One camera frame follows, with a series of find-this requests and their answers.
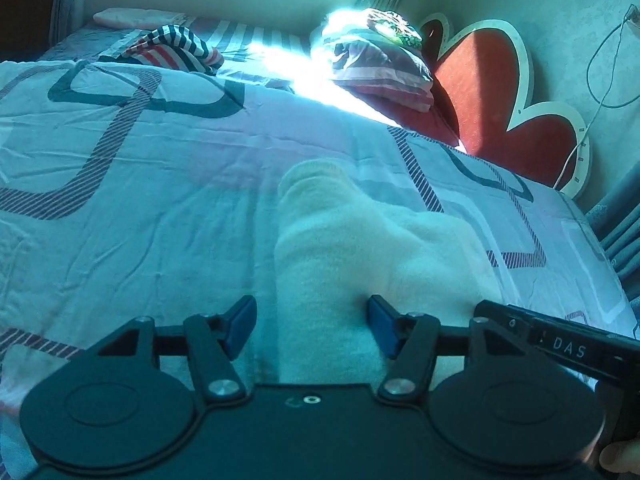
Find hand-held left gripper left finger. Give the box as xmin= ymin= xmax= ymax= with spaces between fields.
xmin=95 ymin=295 xmax=258 ymax=403

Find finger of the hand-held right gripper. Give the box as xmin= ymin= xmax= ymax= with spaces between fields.
xmin=472 ymin=300 xmax=540 ymax=347

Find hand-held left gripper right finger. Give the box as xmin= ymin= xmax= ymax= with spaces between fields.
xmin=367 ymin=295 xmax=526 ymax=406

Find white towel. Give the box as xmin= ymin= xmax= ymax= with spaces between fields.
xmin=272 ymin=158 xmax=506 ymax=386

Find person's right hand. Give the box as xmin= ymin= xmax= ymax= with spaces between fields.
xmin=598 ymin=439 xmax=640 ymax=473

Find blue-grey curtain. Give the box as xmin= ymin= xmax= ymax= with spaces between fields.
xmin=585 ymin=170 xmax=640 ymax=311

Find patterned bed blanket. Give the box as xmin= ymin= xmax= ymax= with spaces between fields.
xmin=0 ymin=57 xmax=640 ymax=480

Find red heart-shaped headboard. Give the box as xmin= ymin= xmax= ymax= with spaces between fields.
xmin=417 ymin=12 xmax=593 ymax=201

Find stacked pillows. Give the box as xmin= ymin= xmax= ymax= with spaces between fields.
xmin=310 ymin=27 xmax=436 ymax=113

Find striped bed sheet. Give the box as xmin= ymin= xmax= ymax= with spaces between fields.
xmin=40 ymin=15 xmax=326 ymax=96

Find striped garment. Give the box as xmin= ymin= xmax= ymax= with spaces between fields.
xmin=97 ymin=24 xmax=226 ymax=77

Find colourful cloth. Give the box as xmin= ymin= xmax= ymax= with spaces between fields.
xmin=365 ymin=8 xmax=426 ymax=51

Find pink pillow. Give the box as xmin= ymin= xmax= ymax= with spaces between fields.
xmin=93 ymin=7 xmax=186 ymax=28

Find dark wooden door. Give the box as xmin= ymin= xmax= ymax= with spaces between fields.
xmin=0 ymin=0 xmax=66 ymax=61

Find white cable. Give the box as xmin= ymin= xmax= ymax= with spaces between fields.
xmin=552 ymin=2 xmax=640 ymax=191

